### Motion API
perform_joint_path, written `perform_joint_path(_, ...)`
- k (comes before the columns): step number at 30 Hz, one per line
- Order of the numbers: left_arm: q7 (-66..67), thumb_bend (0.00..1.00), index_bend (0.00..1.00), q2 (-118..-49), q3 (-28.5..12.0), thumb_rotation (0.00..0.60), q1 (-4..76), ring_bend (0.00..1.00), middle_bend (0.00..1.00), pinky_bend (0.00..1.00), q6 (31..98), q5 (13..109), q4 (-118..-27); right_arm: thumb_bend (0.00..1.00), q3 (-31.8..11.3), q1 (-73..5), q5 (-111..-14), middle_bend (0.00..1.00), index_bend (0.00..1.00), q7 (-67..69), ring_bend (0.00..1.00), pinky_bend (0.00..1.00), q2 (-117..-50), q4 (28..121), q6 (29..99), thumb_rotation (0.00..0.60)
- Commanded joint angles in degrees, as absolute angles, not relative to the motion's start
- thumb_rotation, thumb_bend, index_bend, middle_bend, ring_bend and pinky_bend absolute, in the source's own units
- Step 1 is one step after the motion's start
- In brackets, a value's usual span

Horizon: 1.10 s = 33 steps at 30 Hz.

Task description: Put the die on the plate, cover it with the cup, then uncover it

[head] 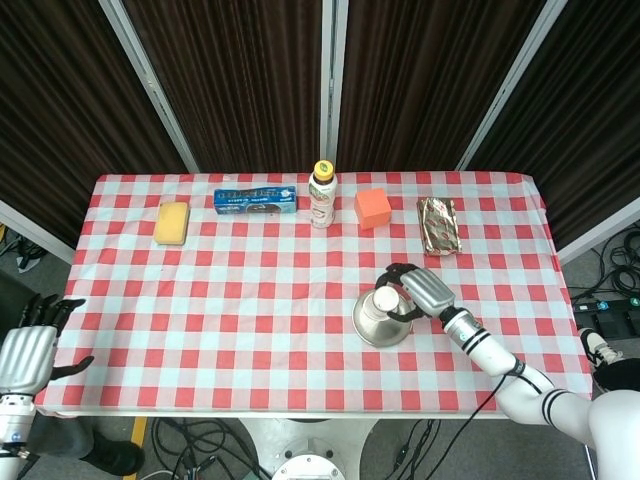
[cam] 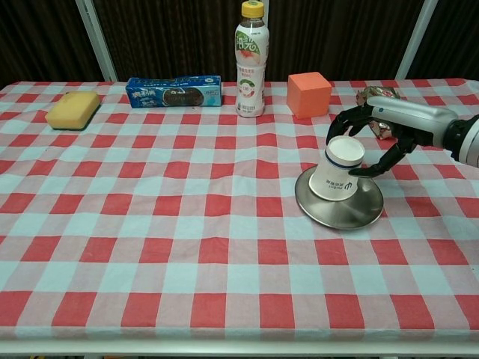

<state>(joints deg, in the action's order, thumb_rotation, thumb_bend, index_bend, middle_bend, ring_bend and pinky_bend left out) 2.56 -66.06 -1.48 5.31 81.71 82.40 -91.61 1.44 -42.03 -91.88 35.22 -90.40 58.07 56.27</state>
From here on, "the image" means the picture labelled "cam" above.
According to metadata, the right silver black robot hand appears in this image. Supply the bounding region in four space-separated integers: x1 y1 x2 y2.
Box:
326 95 457 179

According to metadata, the white paper cup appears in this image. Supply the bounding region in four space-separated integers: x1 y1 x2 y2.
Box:
308 136 366 202

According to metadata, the round metal plate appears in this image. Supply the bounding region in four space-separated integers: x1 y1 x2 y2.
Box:
295 166 385 230

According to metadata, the shiny foil snack pack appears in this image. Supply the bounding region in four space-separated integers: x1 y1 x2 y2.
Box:
355 85 404 141

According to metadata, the dark curtain screen panel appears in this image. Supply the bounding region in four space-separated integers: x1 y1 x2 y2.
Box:
261 0 426 82
93 0 244 82
411 0 479 80
0 0 106 85

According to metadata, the orange cube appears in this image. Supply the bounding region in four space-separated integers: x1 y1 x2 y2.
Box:
287 72 333 120

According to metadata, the yellow capped drink bottle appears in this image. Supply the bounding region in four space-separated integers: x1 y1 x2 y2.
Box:
234 0 270 119

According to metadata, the blue cookie box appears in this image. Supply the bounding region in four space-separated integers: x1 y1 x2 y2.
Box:
125 76 222 109

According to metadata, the red white checkered tablecloth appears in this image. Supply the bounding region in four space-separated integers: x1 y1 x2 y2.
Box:
0 79 479 341

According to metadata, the yellow sponge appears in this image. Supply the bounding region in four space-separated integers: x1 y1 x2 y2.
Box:
44 91 101 132

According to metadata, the white screen frame post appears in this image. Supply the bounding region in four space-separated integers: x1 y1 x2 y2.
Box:
396 0 439 80
74 0 118 82

